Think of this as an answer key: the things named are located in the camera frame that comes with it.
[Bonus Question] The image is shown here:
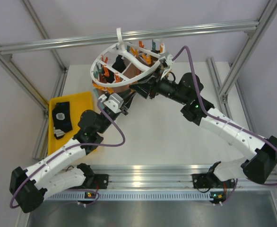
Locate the aluminium top crossbar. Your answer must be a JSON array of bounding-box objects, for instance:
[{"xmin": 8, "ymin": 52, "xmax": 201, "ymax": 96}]
[{"xmin": 0, "ymin": 20, "xmax": 259, "ymax": 54}]

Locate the yellow plastic tray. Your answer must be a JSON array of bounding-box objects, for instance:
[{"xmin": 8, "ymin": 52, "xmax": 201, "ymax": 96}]
[{"xmin": 47, "ymin": 92, "xmax": 94, "ymax": 155}]

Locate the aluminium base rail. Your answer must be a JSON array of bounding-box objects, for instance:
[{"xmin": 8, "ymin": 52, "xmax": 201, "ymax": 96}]
[{"xmin": 25, "ymin": 164, "xmax": 277, "ymax": 191}]

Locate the white slotted cable duct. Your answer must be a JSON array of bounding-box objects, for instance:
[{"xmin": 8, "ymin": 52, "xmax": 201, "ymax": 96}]
[{"xmin": 48, "ymin": 191, "xmax": 214, "ymax": 201}]

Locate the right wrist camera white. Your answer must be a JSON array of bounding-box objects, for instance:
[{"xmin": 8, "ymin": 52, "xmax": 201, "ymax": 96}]
[{"xmin": 159, "ymin": 52, "xmax": 174, "ymax": 70}]

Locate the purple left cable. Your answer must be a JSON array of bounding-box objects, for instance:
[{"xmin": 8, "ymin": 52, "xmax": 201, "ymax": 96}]
[{"xmin": 9, "ymin": 98, "xmax": 126, "ymax": 209}]

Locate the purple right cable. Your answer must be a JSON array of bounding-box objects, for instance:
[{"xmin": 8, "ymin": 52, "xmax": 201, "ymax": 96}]
[{"xmin": 173, "ymin": 46, "xmax": 277, "ymax": 187}]

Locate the white round clip hanger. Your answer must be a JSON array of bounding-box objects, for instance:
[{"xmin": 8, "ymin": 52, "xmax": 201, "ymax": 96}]
[{"xmin": 90, "ymin": 28, "xmax": 170, "ymax": 93}]

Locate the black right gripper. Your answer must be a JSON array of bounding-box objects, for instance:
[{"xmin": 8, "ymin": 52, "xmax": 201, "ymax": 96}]
[{"xmin": 130, "ymin": 66, "xmax": 189, "ymax": 105}]

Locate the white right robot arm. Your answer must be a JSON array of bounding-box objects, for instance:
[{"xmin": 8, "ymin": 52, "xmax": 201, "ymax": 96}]
[{"xmin": 130, "ymin": 72, "xmax": 277, "ymax": 188}]

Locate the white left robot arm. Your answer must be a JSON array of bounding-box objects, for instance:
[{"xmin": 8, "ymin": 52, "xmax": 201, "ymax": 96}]
[{"xmin": 9, "ymin": 92, "xmax": 135, "ymax": 213}]

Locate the purple cable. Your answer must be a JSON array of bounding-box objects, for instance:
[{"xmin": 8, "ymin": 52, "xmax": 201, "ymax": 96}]
[
  {"xmin": 173, "ymin": 46, "xmax": 277, "ymax": 187},
  {"xmin": 9, "ymin": 98, "xmax": 126, "ymax": 209}
]

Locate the black patterned sock in tray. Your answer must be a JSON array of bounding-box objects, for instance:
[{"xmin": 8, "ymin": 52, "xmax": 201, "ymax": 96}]
[{"xmin": 52, "ymin": 102, "xmax": 73, "ymax": 140}]

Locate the large brown sock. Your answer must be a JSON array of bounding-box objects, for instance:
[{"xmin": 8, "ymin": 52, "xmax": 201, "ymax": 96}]
[{"xmin": 113, "ymin": 64, "xmax": 141, "ymax": 93}]

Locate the black sock on hanger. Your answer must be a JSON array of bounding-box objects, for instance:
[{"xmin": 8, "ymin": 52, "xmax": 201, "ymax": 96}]
[{"xmin": 112, "ymin": 55, "xmax": 126, "ymax": 73}]

